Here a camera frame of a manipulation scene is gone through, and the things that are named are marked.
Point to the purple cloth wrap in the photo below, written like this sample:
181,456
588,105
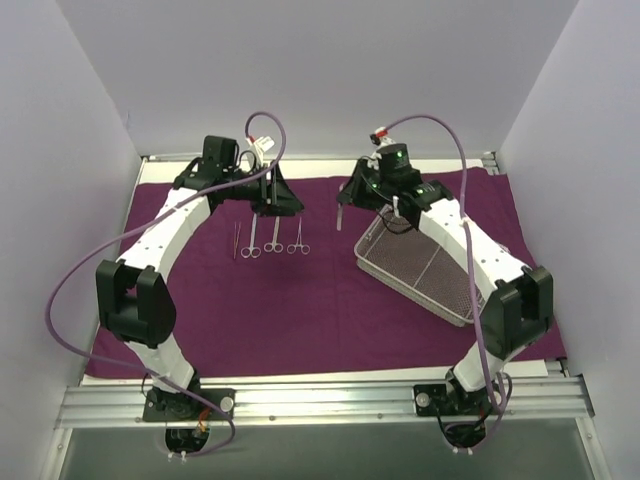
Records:
298,314

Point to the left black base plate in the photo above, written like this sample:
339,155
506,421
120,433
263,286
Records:
164,407

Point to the back aluminium rail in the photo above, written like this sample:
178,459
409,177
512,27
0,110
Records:
188,156

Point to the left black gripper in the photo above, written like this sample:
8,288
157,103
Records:
273,189

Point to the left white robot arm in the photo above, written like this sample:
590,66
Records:
134,303

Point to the silver surgical scissors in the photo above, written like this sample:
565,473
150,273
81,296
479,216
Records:
252,251

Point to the metal mesh instrument tray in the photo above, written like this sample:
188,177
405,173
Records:
414,265

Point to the thin silver tweezers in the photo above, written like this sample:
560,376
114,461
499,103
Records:
236,238

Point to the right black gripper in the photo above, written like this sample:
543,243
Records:
363,181

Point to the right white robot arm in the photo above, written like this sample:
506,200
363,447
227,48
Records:
512,302

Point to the front aluminium rail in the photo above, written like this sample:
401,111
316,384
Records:
318,403

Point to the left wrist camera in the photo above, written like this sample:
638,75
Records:
222,155

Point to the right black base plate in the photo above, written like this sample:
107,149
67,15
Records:
448,400

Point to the silver surgical forceps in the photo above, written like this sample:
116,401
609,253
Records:
298,246

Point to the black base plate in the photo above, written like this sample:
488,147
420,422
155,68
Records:
164,407
448,400

